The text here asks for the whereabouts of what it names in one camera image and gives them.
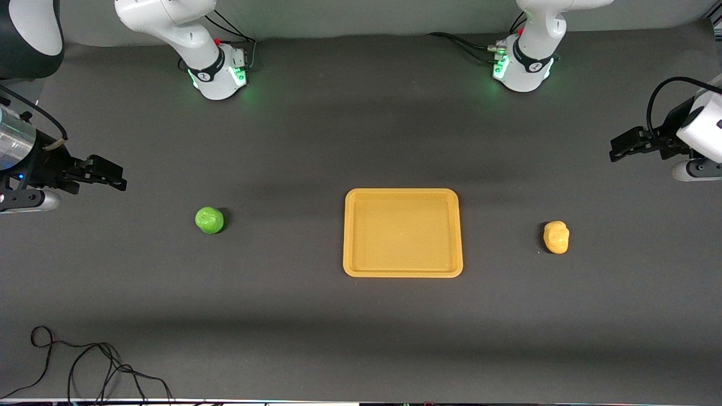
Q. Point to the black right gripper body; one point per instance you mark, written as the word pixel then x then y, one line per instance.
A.
pixel 49 168

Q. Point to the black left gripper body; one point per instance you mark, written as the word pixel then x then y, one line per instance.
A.
pixel 663 141

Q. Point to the green apple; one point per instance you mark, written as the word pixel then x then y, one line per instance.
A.
pixel 209 220

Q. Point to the yellow potato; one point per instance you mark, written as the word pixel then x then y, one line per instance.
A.
pixel 556 237

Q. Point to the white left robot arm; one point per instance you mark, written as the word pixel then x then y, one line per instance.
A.
pixel 533 56

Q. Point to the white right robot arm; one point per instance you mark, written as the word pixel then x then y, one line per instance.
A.
pixel 192 34

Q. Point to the yellow rectangular tray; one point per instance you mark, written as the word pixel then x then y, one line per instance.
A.
pixel 403 233

